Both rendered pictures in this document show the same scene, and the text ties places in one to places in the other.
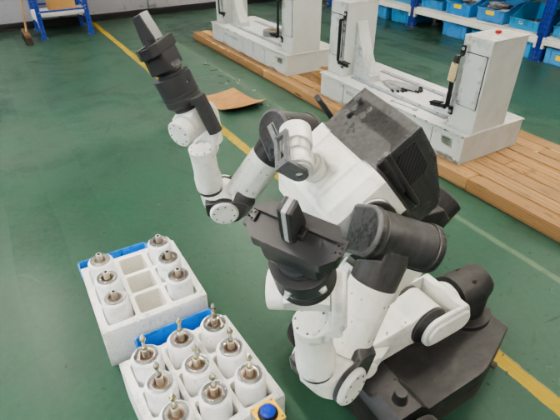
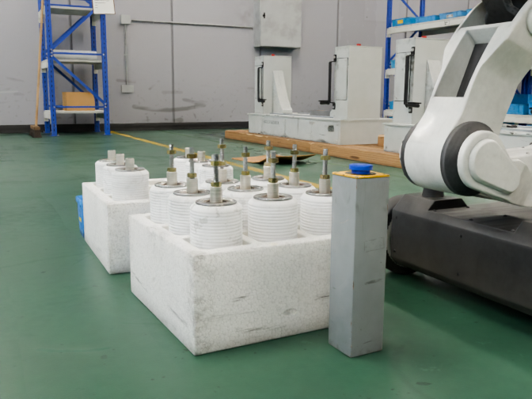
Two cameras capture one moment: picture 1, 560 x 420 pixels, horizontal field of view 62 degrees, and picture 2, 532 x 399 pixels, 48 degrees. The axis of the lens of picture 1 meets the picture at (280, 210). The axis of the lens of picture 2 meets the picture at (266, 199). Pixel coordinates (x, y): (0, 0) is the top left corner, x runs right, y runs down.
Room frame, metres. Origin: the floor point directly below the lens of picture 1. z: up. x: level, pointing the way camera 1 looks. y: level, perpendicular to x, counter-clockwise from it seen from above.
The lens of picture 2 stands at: (-0.33, 0.11, 0.45)
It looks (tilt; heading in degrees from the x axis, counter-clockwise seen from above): 10 degrees down; 5
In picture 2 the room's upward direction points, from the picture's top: straight up
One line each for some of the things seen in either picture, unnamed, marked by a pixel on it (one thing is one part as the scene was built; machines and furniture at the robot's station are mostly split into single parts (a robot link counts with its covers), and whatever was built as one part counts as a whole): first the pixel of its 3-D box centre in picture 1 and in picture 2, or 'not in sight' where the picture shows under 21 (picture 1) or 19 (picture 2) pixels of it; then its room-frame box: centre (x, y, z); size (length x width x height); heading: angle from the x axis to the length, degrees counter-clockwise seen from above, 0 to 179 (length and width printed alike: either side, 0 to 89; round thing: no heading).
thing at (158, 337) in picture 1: (180, 342); not in sight; (1.15, 0.37, 0.06); 0.30 x 0.11 x 0.12; 120
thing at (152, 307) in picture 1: (145, 297); (163, 218); (1.35, 0.54, 0.09); 0.39 x 0.39 x 0.18; 30
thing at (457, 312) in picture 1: (426, 309); not in sight; (1.11, -0.49, 0.28); 0.21 x 0.20 x 0.13; 121
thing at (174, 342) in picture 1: (181, 338); (222, 181); (1.01, 0.32, 0.25); 0.08 x 0.08 x 0.01
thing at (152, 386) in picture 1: (160, 382); (191, 192); (0.84, 0.35, 0.25); 0.08 x 0.08 x 0.01
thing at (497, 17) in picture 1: (503, 10); not in sight; (5.64, -2.55, 0.36); 0.50 x 0.38 x 0.21; 122
